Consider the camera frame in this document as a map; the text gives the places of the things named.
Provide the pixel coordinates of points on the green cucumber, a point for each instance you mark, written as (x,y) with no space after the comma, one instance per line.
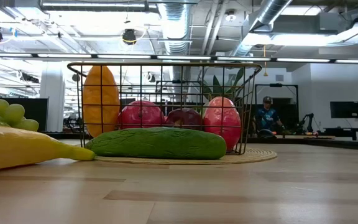
(157,143)

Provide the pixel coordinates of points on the silver vertical air duct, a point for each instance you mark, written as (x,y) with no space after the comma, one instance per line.
(176,28)

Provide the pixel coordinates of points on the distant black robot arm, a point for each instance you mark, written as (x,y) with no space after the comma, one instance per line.
(308,121)

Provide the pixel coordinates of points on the black monitor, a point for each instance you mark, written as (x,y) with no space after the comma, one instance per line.
(344,109)

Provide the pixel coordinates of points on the round woven straw mat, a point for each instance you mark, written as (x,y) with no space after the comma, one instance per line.
(253,155)

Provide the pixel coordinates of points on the long ceiling light rail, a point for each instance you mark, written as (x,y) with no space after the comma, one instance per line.
(182,57)

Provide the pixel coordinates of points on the person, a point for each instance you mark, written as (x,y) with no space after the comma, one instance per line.
(267,119)

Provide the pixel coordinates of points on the red apple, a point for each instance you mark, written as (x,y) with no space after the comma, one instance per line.
(222,121)
(140,115)

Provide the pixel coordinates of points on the silver diagonal air duct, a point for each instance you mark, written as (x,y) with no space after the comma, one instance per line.
(269,12)

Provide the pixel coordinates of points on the distant black table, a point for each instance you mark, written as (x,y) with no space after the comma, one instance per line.
(350,131)

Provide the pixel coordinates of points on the yellow banana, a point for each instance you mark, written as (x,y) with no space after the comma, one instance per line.
(20,146)

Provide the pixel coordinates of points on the white column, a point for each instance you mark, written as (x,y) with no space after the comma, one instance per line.
(52,102)

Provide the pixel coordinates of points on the black distant frame stand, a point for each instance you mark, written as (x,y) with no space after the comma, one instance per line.
(291,85)

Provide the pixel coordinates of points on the black partition panel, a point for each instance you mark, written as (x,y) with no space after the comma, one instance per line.
(36,112)

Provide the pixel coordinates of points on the yellow bell pepper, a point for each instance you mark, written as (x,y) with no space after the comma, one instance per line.
(101,99)

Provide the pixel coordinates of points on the dark red bell pepper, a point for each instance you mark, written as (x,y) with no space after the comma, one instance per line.
(183,118)

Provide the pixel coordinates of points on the green grape bunch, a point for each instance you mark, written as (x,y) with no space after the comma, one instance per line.
(8,113)

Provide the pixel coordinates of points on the white ceiling sensor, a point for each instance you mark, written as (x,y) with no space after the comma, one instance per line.
(230,16)

